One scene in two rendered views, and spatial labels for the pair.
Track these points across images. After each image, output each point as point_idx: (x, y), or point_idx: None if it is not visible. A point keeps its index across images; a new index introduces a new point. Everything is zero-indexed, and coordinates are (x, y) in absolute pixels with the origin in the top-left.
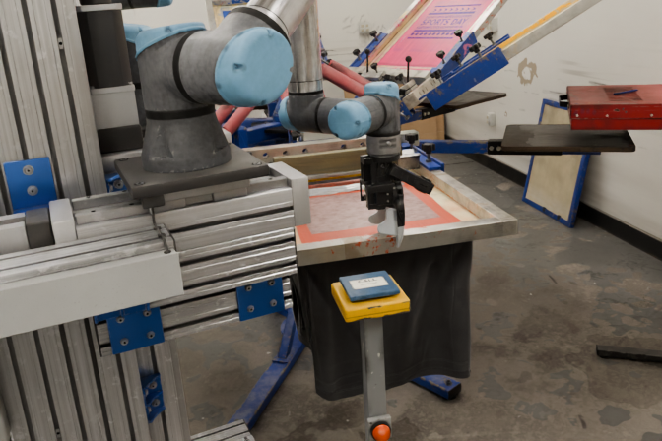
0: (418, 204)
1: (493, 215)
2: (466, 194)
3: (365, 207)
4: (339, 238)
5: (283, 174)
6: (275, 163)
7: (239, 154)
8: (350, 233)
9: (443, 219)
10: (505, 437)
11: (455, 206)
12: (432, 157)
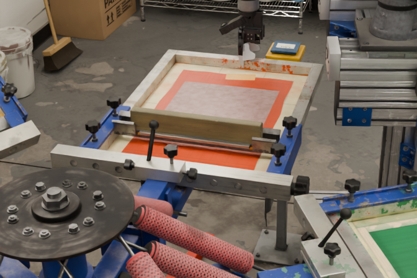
0: (179, 96)
1: (173, 56)
2: (155, 75)
3: (216, 105)
4: (277, 64)
5: None
6: None
7: None
8: (255, 84)
9: (186, 79)
10: None
11: (161, 87)
12: (105, 115)
